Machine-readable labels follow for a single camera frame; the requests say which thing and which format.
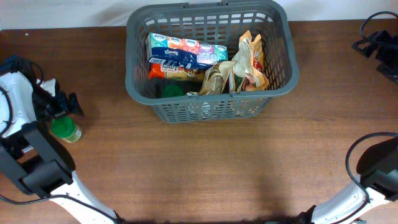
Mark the orange spaghetti packet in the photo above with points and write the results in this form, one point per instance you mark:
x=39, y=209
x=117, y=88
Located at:
x=175, y=73

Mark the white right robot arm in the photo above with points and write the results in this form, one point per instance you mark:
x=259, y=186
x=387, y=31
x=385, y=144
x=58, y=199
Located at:
x=376, y=181

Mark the sliced bread paper bag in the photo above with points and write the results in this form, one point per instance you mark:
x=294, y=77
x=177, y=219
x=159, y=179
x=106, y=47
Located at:
x=215, y=79

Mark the blue tissue multipack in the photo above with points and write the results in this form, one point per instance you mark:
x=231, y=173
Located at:
x=186, y=53

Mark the grey plastic basket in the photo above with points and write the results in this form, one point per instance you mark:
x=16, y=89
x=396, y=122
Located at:
x=214, y=23

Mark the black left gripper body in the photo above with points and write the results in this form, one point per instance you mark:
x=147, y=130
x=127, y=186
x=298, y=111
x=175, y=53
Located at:
x=46, y=104

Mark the green lid pesto jar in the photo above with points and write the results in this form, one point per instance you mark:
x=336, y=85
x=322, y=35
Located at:
x=66, y=129

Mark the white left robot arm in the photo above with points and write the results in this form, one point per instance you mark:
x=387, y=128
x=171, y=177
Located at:
x=35, y=123

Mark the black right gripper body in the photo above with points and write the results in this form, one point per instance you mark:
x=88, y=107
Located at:
x=388, y=57

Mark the beige snack bag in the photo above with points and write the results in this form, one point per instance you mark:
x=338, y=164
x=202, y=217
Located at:
x=248, y=71

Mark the green lid jar white label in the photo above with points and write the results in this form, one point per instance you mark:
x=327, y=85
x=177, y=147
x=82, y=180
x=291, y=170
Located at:
x=172, y=91

